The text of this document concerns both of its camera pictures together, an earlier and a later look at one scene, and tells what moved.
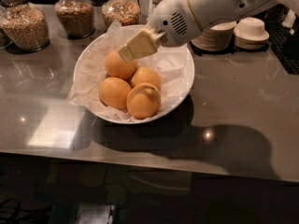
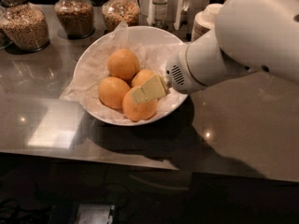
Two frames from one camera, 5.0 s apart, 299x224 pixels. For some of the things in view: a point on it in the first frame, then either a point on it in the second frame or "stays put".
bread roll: (116, 66) stays put
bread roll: (114, 91) stays put
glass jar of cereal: (121, 6) stays put
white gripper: (175, 20) -> (177, 73)
